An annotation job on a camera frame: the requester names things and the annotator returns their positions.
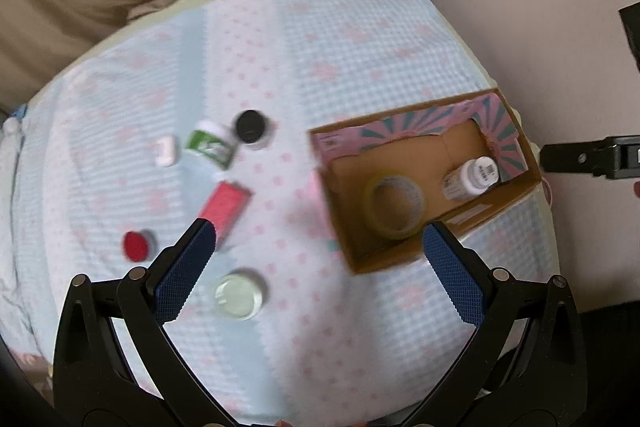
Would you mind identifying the red lid silver jar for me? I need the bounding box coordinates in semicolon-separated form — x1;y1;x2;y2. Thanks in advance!
122;230;156;263

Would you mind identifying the pale green glass jar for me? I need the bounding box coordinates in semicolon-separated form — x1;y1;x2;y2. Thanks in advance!
214;271;265;321

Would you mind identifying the red rectangular box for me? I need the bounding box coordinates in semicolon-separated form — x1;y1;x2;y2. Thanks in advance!
198;181;252;244

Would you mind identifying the white earbud case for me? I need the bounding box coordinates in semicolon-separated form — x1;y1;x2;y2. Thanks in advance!
153;135;178;168

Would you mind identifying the green white cream jar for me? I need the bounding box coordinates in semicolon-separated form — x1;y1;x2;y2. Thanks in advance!
186;119;239;170

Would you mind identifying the black lid white jar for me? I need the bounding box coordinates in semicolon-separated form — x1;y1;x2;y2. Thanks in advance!
234;109;267;145

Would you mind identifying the pale green mattress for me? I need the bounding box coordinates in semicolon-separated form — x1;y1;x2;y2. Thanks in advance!
41;0;492;234

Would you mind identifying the white pill bottle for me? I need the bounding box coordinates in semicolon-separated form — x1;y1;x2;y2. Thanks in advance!
442;156;499;202

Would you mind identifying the yellow tape roll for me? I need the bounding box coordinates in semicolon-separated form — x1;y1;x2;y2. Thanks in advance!
362;171;426;241

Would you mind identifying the cardboard box with pink lining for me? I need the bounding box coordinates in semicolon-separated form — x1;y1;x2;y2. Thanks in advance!
308;89;541;274

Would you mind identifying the blue pink checkered bedsheet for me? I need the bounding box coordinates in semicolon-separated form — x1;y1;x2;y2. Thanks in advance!
0;0;557;427

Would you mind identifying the black wall outlet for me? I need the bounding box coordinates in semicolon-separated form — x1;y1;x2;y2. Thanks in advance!
618;2;640;69

